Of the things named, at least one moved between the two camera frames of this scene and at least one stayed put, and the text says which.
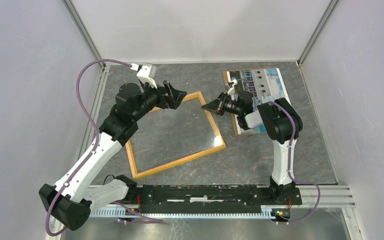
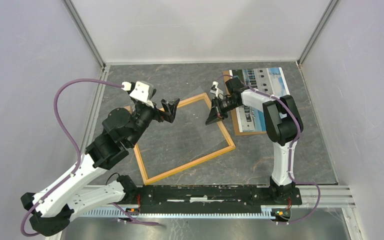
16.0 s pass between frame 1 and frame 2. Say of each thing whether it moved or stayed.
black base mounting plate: stayed
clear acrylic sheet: stayed
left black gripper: moved
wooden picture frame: moved
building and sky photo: stayed
